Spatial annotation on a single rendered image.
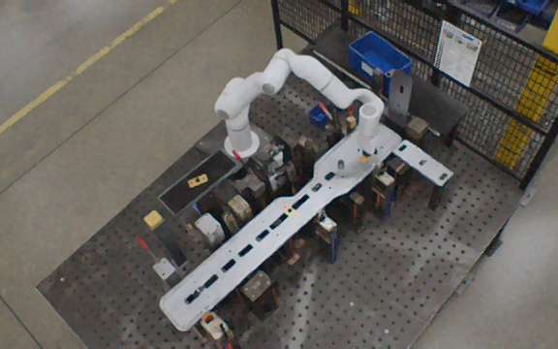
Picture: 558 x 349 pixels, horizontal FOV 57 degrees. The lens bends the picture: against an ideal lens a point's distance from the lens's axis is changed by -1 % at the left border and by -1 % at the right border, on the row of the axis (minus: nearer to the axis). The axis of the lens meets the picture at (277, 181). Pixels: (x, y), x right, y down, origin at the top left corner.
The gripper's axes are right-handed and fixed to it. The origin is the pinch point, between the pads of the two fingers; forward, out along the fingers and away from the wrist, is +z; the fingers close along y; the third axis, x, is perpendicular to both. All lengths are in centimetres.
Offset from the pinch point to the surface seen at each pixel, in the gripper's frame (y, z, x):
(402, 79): -3.6, -26.1, 26.6
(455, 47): 4, -30, 55
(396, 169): 14.5, 5.1, 5.2
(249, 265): 2, 3, -77
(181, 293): -10, 3, -107
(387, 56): -32, -3, 51
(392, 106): -7.1, -4.9, 26.6
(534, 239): 76, 103, 77
